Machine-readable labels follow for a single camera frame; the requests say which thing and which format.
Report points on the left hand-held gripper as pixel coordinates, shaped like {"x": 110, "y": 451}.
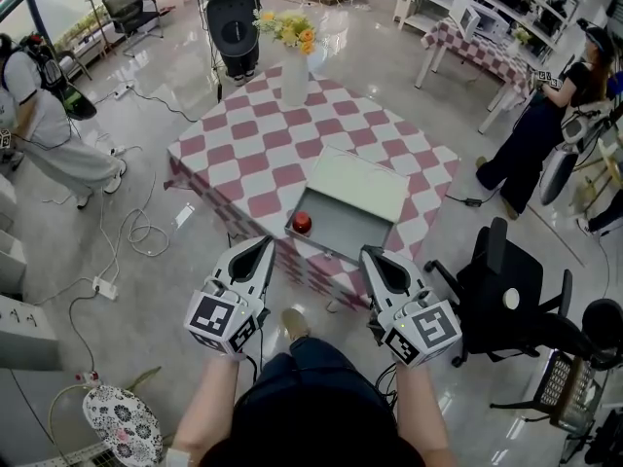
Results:
{"x": 214, "y": 316}

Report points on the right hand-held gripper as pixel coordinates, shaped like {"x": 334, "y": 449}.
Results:
{"x": 423, "y": 331}

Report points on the small red bottle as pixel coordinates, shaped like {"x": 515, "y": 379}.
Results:
{"x": 302, "y": 223}

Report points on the grey metal box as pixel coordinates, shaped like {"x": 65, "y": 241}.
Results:
{"x": 348, "y": 197}

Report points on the person's right forearm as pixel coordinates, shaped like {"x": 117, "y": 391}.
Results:
{"x": 421, "y": 416}

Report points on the person's left forearm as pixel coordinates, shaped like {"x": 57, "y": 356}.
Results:
{"x": 207, "y": 406}

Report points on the person's beige shoe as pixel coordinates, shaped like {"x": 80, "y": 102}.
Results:
{"x": 295, "y": 323}

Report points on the black power adapter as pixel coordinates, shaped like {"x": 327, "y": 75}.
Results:
{"x": 473, "y": 202}

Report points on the black office chair with armrests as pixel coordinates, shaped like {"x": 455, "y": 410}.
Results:
{"x": 501, "y": 270}

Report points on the person's dark trousers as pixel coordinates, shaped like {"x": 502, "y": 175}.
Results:
{"x": 316, "y": 387}

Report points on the white vase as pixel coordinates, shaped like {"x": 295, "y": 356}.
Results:
{"x": 295, "y": 81}

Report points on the red and white power strip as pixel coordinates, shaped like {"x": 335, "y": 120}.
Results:
{"x": 87, "y": 376}

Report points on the floral cushion stool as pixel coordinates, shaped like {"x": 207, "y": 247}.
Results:
{"x": 121, "y": 426}

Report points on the perforated metal chair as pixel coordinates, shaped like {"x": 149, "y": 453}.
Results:
{"x": 569, "y": 392}

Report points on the black round stool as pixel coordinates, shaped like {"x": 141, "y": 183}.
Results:
{"x": 603, "y": 329}

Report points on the long table with checkered cloth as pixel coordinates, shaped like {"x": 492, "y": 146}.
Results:
{"x": 482, "y": 56}

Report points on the yellow flower bouquet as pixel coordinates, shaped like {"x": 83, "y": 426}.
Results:
{"x": 292, "y": 29}

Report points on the grey cabinet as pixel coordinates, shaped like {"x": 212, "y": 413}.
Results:
{"x": 24, "y": 334}

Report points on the white waste bin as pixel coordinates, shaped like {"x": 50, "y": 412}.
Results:
{"x": 400, "y": 9}

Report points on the small vase with flowers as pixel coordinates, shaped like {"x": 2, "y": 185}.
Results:
{"x": 520, "y": 39}

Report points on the white microwave oven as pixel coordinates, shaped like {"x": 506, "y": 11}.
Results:
{"x": 479, "y": 17}

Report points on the black mesh office chair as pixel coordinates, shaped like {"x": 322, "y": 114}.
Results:
{"x": 131, "y": 10}

